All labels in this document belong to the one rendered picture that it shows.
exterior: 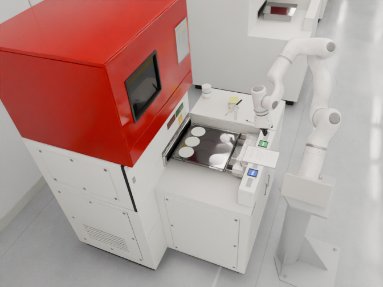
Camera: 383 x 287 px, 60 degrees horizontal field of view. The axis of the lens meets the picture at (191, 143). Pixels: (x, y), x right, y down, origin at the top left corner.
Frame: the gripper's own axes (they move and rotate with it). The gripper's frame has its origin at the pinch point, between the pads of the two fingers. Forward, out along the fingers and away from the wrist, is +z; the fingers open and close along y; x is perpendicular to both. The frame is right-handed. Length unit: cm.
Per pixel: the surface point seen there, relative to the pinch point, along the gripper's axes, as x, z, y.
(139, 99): -47, -56, -43
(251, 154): -11.6, 8.9, -6.7
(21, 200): -51, 54, -221
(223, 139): 2.9, 10.4, -30.6
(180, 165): -23, 14, -54
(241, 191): -40.0, 10.8, -5.2
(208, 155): -14.8, 9.6, -34.7
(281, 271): -33, 105, 7
